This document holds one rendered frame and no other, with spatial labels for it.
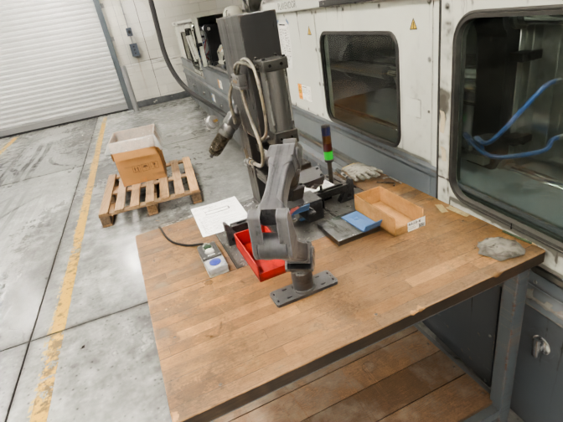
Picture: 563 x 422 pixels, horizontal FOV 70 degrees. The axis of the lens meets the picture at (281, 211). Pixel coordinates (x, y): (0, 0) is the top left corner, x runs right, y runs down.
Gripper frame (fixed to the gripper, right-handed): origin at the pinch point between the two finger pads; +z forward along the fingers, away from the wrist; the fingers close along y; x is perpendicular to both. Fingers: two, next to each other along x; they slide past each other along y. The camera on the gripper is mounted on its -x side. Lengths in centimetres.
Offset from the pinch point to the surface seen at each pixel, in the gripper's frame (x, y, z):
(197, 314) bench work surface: 34.5, -13.9, 14.6
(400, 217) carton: -44.6, -7.6, 18.8
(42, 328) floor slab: 127, 86, 174
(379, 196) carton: -47, 7, 25
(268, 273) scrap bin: 10.0, -10.5, 14.4
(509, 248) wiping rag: -55, -39, 0
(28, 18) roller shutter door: 129, 884, 377
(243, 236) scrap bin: 9.5, 11.6, 25.2
